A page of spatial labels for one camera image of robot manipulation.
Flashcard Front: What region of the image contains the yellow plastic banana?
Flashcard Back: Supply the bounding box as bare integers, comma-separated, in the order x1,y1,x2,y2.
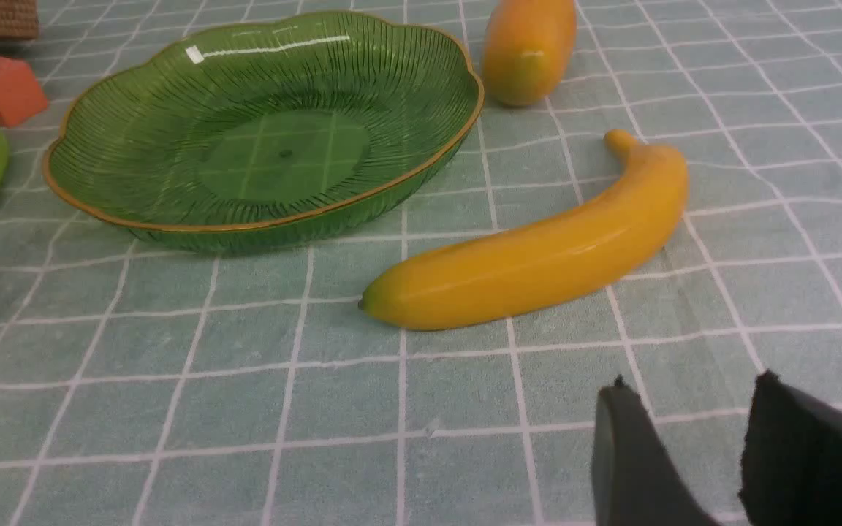
358,129,689,332

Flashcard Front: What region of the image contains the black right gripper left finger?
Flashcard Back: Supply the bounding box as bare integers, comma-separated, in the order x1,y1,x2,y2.
591,376,717,525

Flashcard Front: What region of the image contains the teal checkered tablecloth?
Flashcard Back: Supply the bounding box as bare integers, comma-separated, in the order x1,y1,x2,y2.
0,1,842,525

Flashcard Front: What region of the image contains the green glass leaf plate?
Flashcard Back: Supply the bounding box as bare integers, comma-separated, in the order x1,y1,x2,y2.
42,10,485,254

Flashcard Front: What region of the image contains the orange foam cube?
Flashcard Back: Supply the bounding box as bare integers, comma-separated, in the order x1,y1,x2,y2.
0,56,49,129

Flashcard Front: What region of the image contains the orange plastic mango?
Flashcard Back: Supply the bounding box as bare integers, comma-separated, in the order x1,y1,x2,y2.
481,1,578,107

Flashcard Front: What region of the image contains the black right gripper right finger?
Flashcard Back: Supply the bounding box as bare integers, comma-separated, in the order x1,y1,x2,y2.
738,370,842,525

